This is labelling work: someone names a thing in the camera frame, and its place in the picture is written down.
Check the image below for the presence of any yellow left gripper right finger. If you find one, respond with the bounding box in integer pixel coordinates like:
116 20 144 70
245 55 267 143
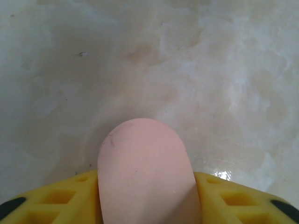
194 172 299 224

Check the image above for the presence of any pink earbud charging case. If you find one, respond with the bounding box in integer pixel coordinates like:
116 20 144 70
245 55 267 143
97 118 203 224

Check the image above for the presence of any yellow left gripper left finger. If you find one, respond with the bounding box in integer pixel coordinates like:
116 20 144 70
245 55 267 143
0 169 103 224

